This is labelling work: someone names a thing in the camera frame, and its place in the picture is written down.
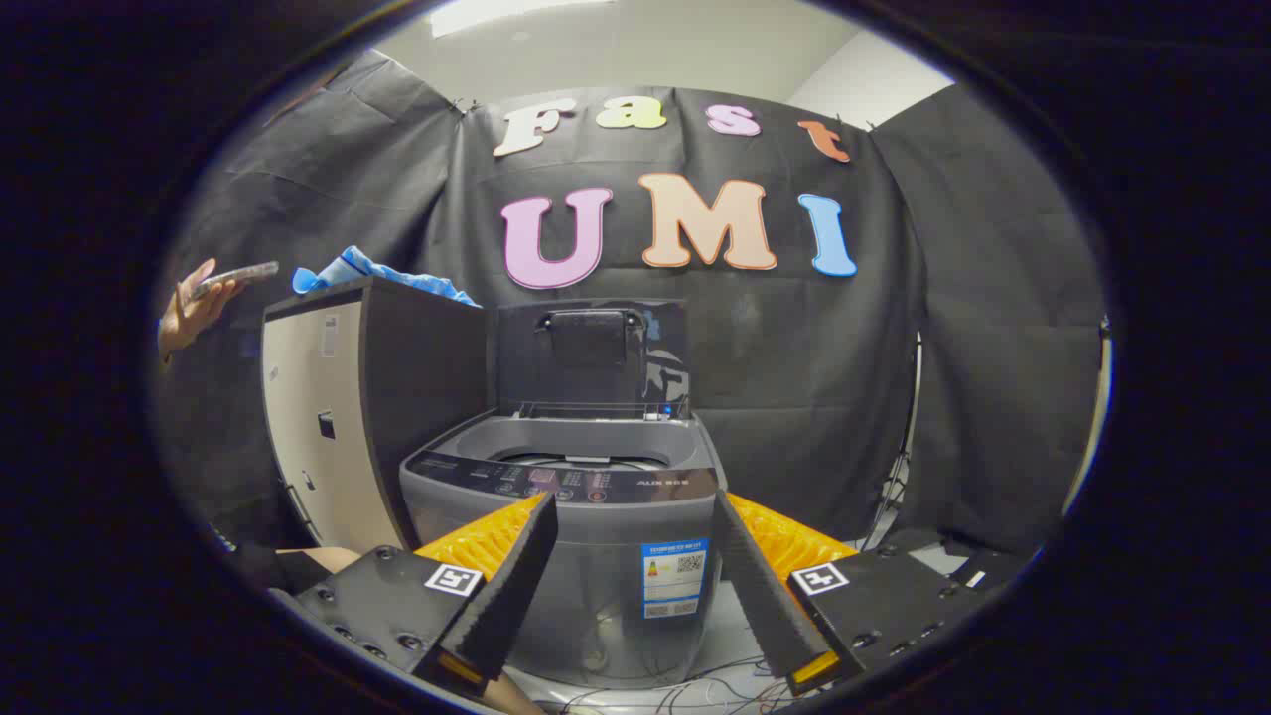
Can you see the black backdrop cloth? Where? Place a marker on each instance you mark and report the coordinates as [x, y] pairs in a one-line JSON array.
[[794, 348]]

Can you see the dark cabinet with cream door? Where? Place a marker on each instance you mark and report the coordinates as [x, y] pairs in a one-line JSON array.
[[427, 377]]

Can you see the grey washing machine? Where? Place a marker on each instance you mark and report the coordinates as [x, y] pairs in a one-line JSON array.
[[616, 541]]

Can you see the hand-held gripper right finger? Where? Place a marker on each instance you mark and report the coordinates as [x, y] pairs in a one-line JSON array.
[[760, 596]]

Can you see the light blue button shirt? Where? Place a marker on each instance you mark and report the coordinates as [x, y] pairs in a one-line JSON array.
[[348, 268]]

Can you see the silver smartphone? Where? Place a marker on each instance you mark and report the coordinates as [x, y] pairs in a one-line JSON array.
[[243, 275]]

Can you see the ceiling light panel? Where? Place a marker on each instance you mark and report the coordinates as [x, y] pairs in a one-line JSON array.
[[516, 12]]

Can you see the black light stand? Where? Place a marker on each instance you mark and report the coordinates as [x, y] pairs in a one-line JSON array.
[[906, 437]]

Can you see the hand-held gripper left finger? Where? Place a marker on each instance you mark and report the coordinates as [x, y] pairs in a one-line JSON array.
[[511, 586]]

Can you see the person's leg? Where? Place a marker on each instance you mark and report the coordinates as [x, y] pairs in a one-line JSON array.
[[511, 697]]

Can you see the black box with white label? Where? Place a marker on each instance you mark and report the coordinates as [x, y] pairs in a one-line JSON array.
[[988, 571]]

